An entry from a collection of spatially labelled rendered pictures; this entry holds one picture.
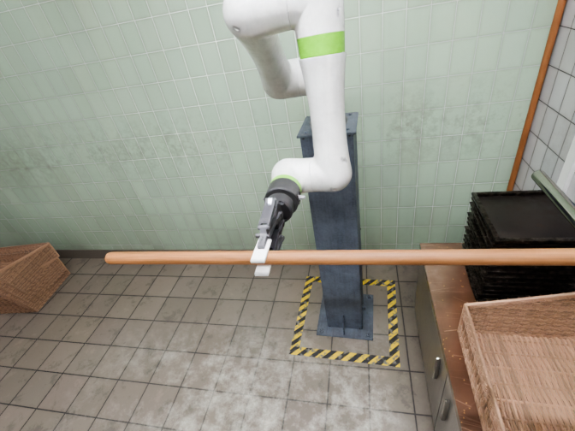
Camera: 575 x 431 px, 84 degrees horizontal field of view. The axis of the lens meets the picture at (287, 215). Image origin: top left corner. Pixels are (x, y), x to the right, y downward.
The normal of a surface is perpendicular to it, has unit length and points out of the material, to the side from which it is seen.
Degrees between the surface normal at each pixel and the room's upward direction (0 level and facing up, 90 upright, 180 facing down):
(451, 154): 90
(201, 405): 0
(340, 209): 90
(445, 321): 0
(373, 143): 90
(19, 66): 90
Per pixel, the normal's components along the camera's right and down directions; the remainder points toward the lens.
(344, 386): -0.16, -0.81
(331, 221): -0.22, 0.59
